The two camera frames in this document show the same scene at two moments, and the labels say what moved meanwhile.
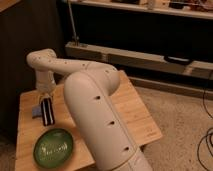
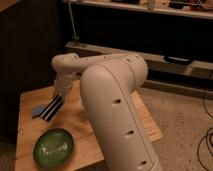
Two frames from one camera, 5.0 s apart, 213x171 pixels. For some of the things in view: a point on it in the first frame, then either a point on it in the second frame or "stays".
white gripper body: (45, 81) → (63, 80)
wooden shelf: (202, 9) stays
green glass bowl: (53, 147) stays
